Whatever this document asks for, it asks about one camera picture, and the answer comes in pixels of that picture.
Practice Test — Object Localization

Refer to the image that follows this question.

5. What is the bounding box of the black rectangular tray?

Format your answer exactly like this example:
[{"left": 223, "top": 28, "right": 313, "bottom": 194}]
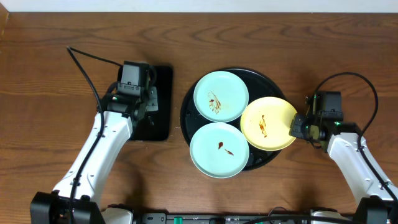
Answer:
[{"left": 116, "top": 64, "right": 174, "bottom": 141}]

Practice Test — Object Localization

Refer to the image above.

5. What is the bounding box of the mint plate with two drops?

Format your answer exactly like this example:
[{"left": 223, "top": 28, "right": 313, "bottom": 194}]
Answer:
[{"left": 190, "top": 123, "right": 249, "bottom": 179}]

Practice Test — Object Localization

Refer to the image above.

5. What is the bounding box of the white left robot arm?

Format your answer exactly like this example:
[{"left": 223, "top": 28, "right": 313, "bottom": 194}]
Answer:
[{"left": 30, "top": 84, "right": 159, "bottom": 223}]

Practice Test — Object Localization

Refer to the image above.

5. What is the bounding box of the yellow plate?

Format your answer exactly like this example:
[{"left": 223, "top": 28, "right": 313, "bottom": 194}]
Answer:
[{"left": 240, "top": 96, "right": 297, "bottom": 151}]

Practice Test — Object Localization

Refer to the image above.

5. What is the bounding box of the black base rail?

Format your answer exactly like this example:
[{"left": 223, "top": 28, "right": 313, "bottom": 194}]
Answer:
[{"left": 102, "top": 212, "right": 352, "bottom": 224}]

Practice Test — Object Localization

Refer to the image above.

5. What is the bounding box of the mint plate with sauce smear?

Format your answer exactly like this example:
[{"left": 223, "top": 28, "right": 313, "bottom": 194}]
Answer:
[{"left": 193, "top": 71, "right": 249, "bottom": 123}]

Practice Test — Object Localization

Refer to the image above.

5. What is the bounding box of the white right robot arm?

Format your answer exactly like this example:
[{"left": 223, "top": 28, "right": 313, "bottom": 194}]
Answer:
[{"left": 289, "top": 114, "right": 397, "bottom": 223}]

